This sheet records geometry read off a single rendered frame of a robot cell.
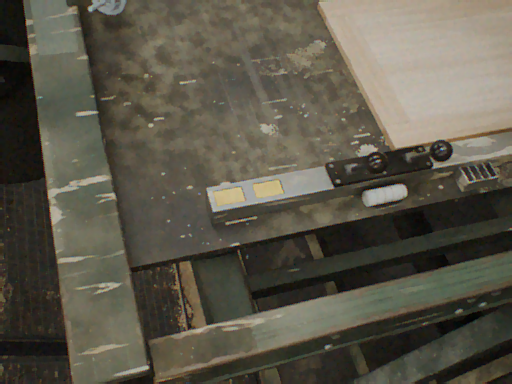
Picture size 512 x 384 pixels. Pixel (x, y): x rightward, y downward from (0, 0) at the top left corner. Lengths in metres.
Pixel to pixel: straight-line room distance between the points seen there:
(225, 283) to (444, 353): 0.82
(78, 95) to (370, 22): 0.69
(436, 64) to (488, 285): 0.54
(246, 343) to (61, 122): 0.47
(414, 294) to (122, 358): 0.46
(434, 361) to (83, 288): 1.07
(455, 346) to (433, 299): 0.68
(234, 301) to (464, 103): 0.65
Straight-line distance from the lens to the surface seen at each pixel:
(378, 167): 0.93
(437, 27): 1.44
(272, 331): 0.87
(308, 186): 1.01
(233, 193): 0.98
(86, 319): 0.82
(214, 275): 0.99
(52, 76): 1.08
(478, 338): 1.61
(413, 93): 1.26
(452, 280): 0.99
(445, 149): 0.99
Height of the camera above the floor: 2.29
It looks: 45 degrees down
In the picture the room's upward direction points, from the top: 73 degrees counter-clockwise
